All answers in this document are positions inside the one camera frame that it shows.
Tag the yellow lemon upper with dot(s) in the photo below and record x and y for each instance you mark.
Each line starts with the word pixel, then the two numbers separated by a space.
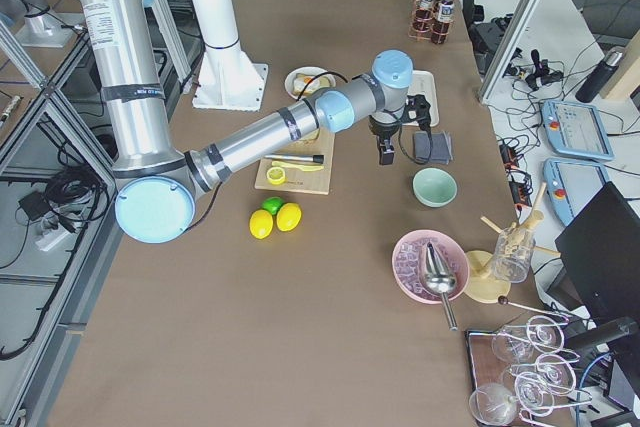
pixel 288 216

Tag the black thermos bottle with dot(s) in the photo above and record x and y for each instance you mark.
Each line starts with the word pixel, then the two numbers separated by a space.
pixel 604 70

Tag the fried egg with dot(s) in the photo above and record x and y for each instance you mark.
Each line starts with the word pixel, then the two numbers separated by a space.
pixel 302 82

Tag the teach pendant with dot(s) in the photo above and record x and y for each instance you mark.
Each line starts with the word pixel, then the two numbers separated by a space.
pixel 576 129
pixel 571 184

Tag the steel ice scoop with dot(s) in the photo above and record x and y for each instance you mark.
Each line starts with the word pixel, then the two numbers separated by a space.
pixel 440 281

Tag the steel cylinder muddler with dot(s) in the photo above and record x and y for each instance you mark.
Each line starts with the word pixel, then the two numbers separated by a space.
pixel 312 159

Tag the copper wire bottle rack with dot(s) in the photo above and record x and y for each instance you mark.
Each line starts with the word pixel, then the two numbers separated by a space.
pixel 420 30

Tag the yellow lemon lower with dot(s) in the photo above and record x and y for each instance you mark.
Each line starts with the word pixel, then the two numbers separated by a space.
pixel 261 224

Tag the grey folded cloth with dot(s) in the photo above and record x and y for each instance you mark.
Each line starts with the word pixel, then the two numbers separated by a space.
pixel 432 147

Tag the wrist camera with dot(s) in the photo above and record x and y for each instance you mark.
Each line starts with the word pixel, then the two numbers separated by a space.
pixel 417 110

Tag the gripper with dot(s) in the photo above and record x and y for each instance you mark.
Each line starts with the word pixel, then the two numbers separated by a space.
pixel 382 132

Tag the teach pendant upper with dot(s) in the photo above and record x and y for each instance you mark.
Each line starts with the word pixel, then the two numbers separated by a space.
pixel 576 129

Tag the half lemon slice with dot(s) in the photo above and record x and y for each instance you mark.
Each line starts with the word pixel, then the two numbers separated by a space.
pixel 276 175

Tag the green lime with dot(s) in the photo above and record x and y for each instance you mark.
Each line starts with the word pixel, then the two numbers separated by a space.
pixel 272 205

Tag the black monitor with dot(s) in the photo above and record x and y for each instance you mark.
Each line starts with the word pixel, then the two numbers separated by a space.
pixel 600 252

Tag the yellow lemon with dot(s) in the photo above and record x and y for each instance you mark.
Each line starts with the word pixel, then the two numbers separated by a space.
pixel 288 216
pixel 261 224

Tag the wine glass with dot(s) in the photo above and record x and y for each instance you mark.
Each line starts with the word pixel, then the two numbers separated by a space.
pixel 522 343
pixel 556 373
pixel 493 404
pixel 533 394

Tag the teach pendant lower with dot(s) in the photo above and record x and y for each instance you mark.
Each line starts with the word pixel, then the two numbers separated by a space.
pixel 571 184

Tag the cream rabbit tray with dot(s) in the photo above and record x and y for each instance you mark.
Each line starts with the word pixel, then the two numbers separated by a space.
pixel 423 83

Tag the dark framed wooden tray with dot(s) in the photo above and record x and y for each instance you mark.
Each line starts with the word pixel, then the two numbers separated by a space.
pixel 616 382

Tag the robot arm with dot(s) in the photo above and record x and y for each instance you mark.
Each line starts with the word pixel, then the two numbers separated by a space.
pixel 158 186

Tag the white round plate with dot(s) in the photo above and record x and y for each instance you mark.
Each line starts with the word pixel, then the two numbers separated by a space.
pixel 306 70

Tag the pink bowl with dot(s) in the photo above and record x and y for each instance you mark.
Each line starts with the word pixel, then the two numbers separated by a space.
pixel 410 277

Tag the aluminium frame post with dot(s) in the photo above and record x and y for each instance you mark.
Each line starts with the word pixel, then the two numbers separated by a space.
pixel 503 55

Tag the clear glass cup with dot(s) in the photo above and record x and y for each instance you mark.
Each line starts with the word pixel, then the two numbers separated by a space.
pixel 511 260

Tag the wooden cup tree stand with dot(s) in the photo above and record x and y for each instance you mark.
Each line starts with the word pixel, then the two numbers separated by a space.
pixel 483 286

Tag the green bowl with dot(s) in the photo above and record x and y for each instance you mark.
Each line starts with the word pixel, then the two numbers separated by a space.
pixel 434 187

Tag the bread slice on plate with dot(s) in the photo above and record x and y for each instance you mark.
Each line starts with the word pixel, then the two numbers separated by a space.
pixel 324 81

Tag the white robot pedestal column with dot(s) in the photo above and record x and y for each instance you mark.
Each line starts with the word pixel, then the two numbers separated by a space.
pixel 227 79

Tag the wooden cutting board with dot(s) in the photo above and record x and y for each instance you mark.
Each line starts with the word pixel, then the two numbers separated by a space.
pixel 298 181

